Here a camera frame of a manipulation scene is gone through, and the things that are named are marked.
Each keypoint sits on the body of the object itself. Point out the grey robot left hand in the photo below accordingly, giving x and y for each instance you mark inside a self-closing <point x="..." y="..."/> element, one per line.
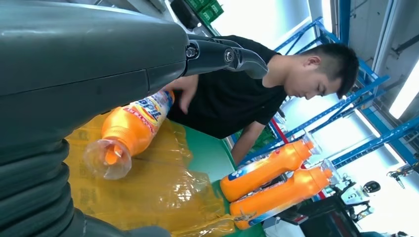
<point x="82" y="65"/>

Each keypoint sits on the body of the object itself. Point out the orange detergent bottle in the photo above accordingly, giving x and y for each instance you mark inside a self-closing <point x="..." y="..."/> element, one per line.
<point x="262" y="173"/>
<point x="131" y="130"/>
<point x="281" y="196"/>

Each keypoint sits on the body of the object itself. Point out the person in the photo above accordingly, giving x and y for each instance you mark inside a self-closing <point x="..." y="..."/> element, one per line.
<point x="229" y="91"/>

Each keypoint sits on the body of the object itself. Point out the green plastic crates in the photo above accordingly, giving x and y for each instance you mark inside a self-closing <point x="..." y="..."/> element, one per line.
<point x="206" y="9"/>

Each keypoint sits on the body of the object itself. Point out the red pole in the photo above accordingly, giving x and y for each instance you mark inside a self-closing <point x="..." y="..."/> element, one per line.
<point x="278" y="129"/>

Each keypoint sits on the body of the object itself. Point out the yellow plastic sheet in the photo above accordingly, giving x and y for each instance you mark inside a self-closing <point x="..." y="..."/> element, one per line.
<point x="157" y="196"/>

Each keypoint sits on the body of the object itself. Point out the black carrying case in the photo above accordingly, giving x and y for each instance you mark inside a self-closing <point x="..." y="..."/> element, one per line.
<point x="320" y="222"/>

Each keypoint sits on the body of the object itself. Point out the blue metal rack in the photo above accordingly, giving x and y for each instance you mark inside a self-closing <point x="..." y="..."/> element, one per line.
<point x="376" y="142"/>

